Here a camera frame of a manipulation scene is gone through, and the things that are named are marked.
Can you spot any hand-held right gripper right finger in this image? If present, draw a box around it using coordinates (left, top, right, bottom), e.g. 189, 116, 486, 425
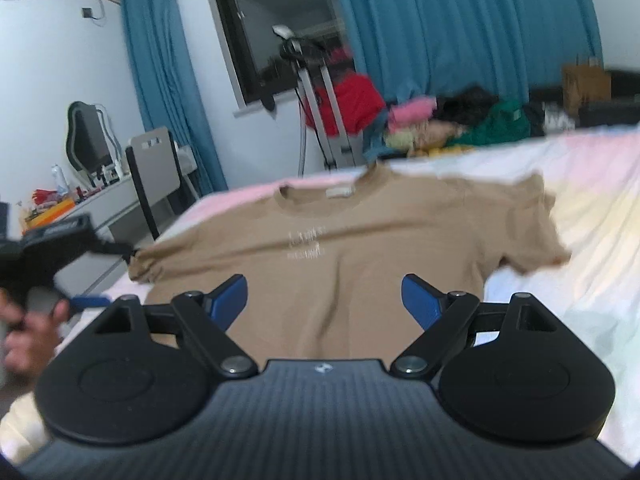
390, 273, 558, 378

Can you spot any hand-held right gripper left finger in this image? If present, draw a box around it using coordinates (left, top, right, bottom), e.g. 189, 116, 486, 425
95, 274, 259, 378

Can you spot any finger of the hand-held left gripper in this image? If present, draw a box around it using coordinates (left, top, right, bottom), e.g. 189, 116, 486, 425
90, 240, 138, 261

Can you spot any tan t-shirt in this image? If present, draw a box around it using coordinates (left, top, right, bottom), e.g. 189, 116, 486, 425
128, 164, 572, 361

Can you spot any pile of mixed clothes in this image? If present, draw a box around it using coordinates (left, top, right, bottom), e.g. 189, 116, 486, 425
362, 85, 576, 161

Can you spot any person's left hand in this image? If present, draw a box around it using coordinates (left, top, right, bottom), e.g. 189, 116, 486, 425
0, 288, 71, 377

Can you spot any white desk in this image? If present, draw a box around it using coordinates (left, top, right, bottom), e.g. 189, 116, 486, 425
20, 147, 196, 281

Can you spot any orange box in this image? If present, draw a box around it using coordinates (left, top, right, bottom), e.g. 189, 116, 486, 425
22, 197, 76, 226

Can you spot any clear plastic bottle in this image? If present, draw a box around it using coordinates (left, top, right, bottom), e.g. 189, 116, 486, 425
51, 164, 70, 197

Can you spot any grey desk chair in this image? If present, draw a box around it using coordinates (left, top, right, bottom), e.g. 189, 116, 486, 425
125, 127, 198, 241

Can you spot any black and white gaming chair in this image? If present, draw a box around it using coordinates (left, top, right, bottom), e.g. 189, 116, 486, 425
66, 101, 123, 186

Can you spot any blue curtain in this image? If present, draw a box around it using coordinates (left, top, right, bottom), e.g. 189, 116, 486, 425
116, 0, 229, 196
327, 0, 606, 106

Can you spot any red garment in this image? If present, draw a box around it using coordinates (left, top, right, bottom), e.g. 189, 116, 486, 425
306, 72, 388, 136

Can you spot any brown cardboard box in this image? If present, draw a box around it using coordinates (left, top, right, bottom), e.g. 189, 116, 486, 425
562, 57, 612, 116

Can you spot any dark window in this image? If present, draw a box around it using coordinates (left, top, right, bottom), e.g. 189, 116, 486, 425
206, 0, 356, 111

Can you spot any tripod stand with camera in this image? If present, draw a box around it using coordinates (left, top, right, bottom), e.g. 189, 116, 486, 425
272, 25, 363, 171

